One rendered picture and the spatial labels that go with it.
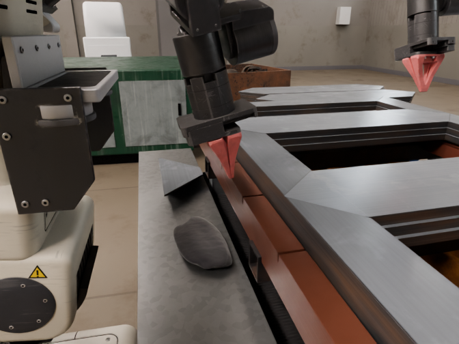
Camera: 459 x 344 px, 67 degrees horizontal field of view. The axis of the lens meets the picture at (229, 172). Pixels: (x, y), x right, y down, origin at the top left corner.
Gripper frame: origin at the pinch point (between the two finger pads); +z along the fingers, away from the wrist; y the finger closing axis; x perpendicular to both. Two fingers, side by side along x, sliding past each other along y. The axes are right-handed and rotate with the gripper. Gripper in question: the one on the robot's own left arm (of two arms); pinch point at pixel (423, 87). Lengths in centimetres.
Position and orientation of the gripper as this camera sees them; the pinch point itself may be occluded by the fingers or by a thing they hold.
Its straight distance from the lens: 86.3
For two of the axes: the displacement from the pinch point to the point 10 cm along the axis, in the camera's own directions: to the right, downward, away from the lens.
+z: 0.9, 9.9, 1.4
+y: -2.3, -1.2, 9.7
